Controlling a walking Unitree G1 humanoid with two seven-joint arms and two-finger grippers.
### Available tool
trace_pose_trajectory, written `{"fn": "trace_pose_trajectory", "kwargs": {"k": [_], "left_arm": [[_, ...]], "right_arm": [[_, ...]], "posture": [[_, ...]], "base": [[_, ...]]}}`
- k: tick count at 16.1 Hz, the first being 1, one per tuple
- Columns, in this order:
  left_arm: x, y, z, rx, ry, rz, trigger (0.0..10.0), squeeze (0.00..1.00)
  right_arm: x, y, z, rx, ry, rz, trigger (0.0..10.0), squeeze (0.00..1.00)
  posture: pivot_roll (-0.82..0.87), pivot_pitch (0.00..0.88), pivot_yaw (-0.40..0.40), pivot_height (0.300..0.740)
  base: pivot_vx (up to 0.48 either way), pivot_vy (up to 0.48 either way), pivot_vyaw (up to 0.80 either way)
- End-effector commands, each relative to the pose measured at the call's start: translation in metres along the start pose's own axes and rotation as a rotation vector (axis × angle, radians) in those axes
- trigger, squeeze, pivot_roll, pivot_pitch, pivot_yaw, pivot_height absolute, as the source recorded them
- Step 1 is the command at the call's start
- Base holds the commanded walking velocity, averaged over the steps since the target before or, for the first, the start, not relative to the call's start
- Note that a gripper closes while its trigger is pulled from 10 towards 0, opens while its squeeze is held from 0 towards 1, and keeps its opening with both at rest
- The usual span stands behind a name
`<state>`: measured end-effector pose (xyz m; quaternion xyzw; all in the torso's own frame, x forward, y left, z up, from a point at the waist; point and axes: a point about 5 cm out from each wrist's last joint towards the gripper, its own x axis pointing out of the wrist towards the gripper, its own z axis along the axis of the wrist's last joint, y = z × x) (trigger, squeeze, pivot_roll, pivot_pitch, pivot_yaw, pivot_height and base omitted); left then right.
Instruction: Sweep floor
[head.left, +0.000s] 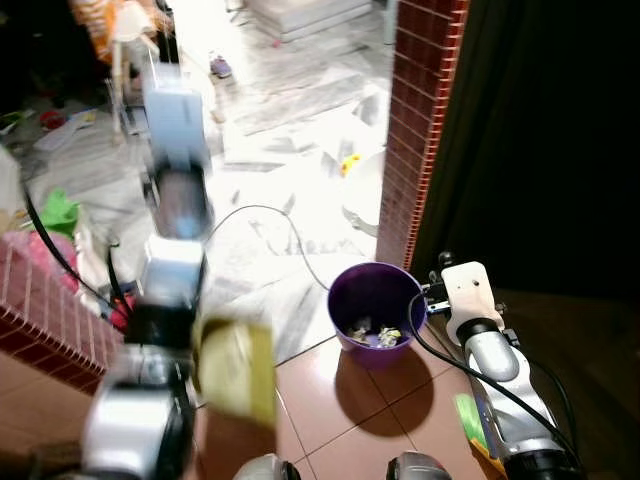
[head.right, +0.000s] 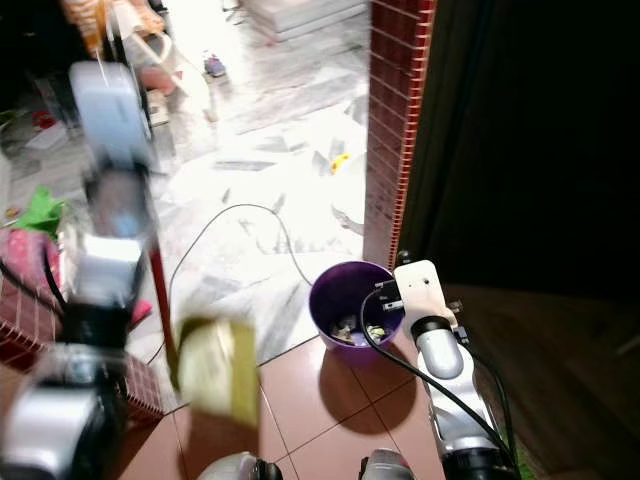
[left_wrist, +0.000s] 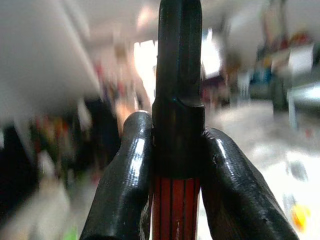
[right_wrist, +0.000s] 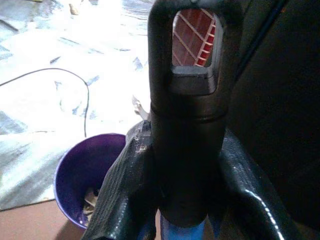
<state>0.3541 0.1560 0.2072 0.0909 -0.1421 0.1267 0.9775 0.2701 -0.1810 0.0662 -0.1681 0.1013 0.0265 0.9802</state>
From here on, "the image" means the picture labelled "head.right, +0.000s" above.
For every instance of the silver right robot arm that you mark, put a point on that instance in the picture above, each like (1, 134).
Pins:
(445, 365)

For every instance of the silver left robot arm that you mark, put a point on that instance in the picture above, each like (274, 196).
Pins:
(60, 420)

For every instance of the small red floor item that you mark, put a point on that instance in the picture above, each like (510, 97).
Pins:
(43, 119)

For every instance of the purple plastic bucket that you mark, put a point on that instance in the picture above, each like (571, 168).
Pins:
(350, 295)

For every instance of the paper trash pile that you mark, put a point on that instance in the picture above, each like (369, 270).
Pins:
(355, 331)

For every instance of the small yellow toy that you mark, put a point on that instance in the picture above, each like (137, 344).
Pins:
(339, 162)

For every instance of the right robot leg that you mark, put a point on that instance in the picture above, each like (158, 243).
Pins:
(390, 466)

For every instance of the green plastic item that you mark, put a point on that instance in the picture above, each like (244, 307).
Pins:
(523, 466)

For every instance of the pink patterned bag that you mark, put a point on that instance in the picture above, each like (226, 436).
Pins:
(30, 260)

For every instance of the green bag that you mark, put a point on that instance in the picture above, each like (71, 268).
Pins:
(42, 212)

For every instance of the small purple toy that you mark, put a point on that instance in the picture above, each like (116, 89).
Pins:
(215, 67)

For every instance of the orange striped cloth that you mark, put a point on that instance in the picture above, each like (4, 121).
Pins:
(85, 18)

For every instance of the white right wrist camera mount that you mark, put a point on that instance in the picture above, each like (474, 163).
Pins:
(423, 290)

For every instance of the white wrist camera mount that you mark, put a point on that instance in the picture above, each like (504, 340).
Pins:
(110, 115)
(423, 290)

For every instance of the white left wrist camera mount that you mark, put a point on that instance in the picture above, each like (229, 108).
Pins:
(110, 115)

